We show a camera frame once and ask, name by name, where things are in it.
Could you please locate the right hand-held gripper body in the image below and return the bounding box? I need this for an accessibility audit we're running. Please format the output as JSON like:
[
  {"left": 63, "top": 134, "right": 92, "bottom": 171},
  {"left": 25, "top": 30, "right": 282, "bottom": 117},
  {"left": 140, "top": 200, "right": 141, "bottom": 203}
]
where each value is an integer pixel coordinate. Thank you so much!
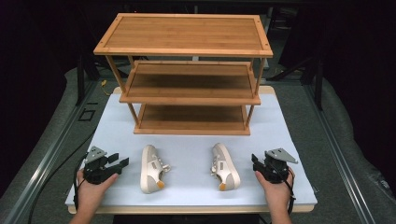
[{"left": 262, "top": 147, "right": 299, "bottom": 185}]

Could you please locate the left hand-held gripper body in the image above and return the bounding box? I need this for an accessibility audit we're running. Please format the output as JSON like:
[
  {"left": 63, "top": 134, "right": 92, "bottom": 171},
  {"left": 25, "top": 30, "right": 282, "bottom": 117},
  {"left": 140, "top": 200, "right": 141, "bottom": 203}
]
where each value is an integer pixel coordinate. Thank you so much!
[{"left": 82, "top": 146, "right": 110, "bottom": 185}]

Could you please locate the beige sneaker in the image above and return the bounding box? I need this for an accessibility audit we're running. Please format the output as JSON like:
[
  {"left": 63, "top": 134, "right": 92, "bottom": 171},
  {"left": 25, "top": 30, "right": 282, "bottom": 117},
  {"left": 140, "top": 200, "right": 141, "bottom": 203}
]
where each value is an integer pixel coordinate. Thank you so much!
[
  {"left": 210, "top": 142, "right": 242, "bottom": 192},
  {"left": 139, "top": 144, "right": 172, "bottom": 194}
]

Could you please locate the three-tier wooden shoe rack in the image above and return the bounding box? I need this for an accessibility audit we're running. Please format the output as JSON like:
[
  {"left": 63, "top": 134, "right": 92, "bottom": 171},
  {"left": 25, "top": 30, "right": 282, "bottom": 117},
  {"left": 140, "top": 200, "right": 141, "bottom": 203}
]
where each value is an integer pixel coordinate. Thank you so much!
[{"left": 92, "top": 12, "right": 275, "bottom": 136}]

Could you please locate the person's left hand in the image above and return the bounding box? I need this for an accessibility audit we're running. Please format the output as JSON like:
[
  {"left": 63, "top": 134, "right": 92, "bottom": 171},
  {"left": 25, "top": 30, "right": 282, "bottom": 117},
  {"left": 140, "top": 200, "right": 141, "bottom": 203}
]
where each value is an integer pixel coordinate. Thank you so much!
[{"left": 76, "top": 169, "right": 120, "bottom": 214}]

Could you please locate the person's right hand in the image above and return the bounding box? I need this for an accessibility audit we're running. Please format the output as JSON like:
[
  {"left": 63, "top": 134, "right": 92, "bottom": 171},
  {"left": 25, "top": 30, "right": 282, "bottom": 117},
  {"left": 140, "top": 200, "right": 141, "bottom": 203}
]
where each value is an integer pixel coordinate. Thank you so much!
[{"left": 254, "top": 170, "right": 294, "bottom": 216}]

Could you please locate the white table mat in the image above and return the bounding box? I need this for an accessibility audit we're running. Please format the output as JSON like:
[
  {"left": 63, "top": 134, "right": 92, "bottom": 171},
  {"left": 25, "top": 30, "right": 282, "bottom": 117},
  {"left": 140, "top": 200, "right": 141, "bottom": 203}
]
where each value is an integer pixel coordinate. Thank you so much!
[{"left": 64, "top": 92, "right": 318, "bottom": 207}]

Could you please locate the black stand pole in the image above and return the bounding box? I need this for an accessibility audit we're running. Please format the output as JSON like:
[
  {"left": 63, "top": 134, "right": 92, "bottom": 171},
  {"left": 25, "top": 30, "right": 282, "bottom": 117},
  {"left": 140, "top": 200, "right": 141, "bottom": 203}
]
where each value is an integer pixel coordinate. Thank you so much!
[
  {"left": 76, "top": 55, "right": 87, "bottom": 106},
  {"left": 313, "top": 57, "right": 324, "bottom": 111}
]

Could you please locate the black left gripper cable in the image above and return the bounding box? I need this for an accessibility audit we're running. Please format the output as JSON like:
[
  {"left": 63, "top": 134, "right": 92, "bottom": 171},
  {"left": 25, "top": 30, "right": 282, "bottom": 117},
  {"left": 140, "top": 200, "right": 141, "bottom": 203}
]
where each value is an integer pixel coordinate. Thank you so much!
[{"left": 72, "top": 152, "right": 89, "bottom": 212}]

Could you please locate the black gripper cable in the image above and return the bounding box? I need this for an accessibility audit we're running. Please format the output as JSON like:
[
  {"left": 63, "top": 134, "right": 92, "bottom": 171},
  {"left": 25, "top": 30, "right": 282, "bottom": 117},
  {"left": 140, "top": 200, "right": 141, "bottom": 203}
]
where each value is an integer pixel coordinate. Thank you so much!
[
  {"left": 287, "top": 167, "right": 297, "bottom": 217},
  {"left": 72, "top": 152, "right": 89, "bottom": 212}
]

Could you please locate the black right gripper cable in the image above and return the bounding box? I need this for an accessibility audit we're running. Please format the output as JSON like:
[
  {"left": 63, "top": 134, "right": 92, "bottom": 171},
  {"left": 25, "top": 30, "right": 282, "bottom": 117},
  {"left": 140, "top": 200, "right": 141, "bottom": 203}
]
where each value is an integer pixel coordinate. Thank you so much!
[{"left": 287, "top": 167, "right": 297, "bottom": 217}]

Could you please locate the black floor cable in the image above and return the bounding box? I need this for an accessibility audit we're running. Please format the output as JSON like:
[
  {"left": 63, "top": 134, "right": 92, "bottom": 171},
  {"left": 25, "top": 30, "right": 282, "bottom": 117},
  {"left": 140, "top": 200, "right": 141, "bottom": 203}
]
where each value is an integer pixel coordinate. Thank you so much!
[{"left": 27, "top": 132, "right": 96, "bottom": 224}]

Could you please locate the metal floor rail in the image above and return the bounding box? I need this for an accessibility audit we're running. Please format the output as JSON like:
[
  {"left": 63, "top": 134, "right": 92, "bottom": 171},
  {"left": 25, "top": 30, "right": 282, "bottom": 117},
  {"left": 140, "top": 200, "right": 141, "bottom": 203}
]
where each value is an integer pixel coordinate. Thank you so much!
[
  {"left": 0, "top": 81, "right": 98, "bottom": 224},
  {"left": 303, "top": 83, "right": 376, "bottom": 224}
]

